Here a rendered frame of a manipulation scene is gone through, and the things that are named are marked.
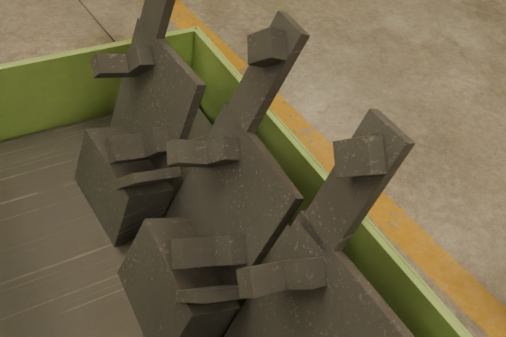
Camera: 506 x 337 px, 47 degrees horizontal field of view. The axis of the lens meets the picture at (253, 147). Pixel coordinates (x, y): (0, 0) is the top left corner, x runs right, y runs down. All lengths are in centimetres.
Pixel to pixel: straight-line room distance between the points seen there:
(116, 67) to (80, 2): 220
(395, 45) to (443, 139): 67
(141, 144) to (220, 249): 18
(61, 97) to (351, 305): 53
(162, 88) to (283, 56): 19
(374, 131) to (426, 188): 171
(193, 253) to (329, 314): 15
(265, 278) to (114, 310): 23
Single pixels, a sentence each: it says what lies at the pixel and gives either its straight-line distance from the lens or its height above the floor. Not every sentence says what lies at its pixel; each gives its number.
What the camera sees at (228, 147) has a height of 102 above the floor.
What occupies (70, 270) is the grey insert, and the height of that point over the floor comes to 85.
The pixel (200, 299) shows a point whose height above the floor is 96.
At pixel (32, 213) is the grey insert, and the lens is 78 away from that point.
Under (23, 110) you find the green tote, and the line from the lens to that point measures 86.
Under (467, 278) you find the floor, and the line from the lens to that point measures 196.
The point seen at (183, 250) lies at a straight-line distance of 58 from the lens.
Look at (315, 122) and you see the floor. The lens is 229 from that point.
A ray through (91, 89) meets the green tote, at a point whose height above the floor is 90.
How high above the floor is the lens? 143
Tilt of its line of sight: 42 degrees down
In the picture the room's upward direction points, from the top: 9 degrees clockwise
